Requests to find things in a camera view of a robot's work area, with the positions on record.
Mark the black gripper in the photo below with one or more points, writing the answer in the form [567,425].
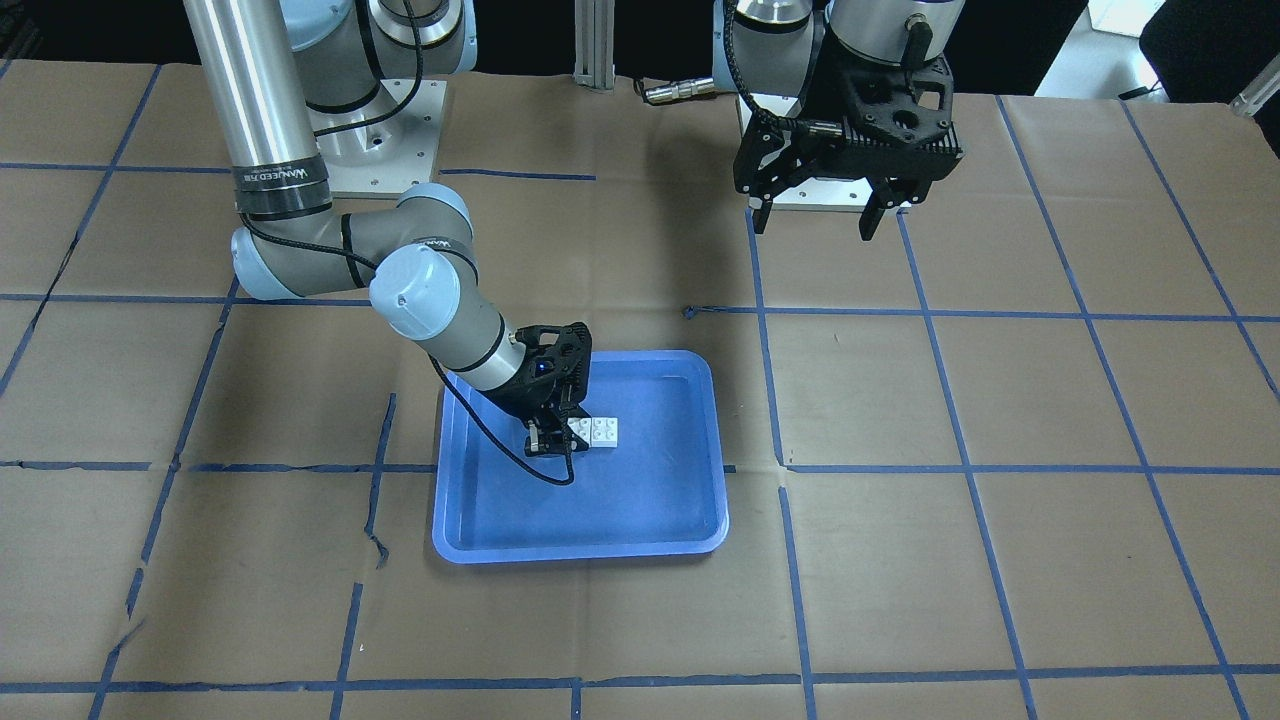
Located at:
[517,393]
[822,104]

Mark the white block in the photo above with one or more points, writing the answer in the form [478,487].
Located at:
[604,432]
[578,433]

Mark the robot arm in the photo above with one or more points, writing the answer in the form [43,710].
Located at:
[301,89]
[781,57]

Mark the blue plastic tray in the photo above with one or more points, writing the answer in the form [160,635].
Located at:
[660,492]

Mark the brown paper table cover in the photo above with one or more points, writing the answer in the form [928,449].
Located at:
[1014,457]

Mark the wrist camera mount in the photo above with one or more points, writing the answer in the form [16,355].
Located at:
[900,120]
[562,345]

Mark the aluminium frame post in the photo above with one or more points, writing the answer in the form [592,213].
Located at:
[593,32]

